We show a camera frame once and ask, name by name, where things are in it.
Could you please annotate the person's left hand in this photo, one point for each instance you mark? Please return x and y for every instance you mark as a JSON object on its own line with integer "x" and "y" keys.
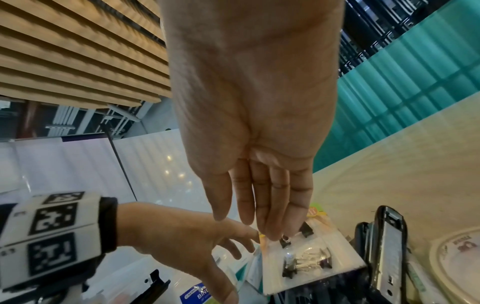
{"x": 180, "y": 234}

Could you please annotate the person's right hand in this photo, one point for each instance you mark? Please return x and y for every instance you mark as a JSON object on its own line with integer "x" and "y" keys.
{"x": 251, "y": 89}

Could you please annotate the black metal railing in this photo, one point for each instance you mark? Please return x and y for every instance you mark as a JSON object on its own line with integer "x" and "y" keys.
{"x": 375, "y": 29}

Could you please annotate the clear binder clip pack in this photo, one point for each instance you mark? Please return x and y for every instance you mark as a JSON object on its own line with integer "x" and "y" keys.
{"x": 330, "y": 270}

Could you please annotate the green curtain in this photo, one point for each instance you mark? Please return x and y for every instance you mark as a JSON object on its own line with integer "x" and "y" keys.
{"x": 405, "y": 89}

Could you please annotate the black marker wristband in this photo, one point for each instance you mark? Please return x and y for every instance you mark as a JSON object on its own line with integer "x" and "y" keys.
{"x": 56, "y": 237}

